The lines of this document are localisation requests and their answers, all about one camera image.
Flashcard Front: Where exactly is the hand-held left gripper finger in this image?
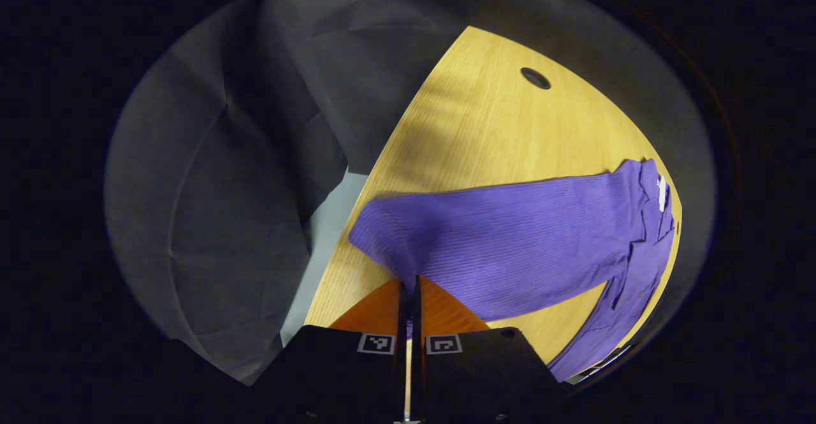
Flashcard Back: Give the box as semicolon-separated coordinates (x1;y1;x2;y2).
252;276;409;424
411;275;565;424

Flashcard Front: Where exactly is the purple knit shirt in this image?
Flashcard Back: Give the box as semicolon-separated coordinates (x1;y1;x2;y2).
347;157;676;383

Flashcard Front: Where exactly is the round black table cable hole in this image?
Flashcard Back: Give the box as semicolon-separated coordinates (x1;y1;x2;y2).
520;66;552;91

